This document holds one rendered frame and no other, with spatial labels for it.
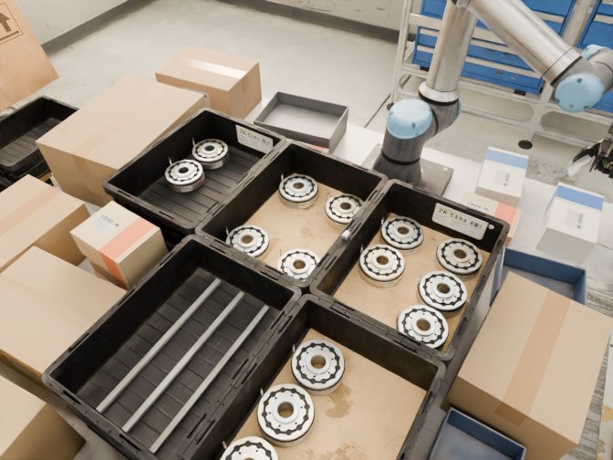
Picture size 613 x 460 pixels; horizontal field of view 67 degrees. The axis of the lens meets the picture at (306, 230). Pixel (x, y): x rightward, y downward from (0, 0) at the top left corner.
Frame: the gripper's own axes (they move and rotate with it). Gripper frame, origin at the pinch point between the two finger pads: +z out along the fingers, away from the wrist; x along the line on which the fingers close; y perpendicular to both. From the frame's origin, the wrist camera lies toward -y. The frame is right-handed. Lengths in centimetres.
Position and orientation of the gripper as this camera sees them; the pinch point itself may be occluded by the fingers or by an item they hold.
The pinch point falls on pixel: (592, 185)
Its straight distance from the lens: 141.0
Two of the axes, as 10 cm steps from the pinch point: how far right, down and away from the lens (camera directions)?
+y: -4.8, 6.6, -5.9
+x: 8.8, 3.5, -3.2
